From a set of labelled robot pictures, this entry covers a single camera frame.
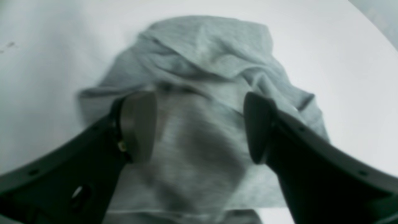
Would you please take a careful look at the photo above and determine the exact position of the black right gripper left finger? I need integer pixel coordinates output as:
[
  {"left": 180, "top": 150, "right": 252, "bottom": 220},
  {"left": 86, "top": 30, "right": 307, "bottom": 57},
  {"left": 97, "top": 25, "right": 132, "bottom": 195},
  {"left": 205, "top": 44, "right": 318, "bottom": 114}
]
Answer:
[{"left": 0, "top": 91, "right": 157, "bottom": 224}]

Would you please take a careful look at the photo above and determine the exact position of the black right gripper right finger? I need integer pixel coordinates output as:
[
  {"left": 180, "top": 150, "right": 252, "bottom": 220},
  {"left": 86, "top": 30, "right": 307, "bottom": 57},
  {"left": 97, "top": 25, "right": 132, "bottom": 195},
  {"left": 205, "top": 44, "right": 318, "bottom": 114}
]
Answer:
[{"left": 243, "top": 92, "right": 398, "bottom": 224}]

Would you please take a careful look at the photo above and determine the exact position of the grey T-shirt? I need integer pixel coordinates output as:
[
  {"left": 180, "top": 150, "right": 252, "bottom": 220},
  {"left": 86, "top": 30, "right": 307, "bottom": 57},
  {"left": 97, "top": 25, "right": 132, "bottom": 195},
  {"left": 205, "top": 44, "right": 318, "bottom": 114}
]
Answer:
[{"left": 78, "top": 16, "right": 330, "bottom": 224}]

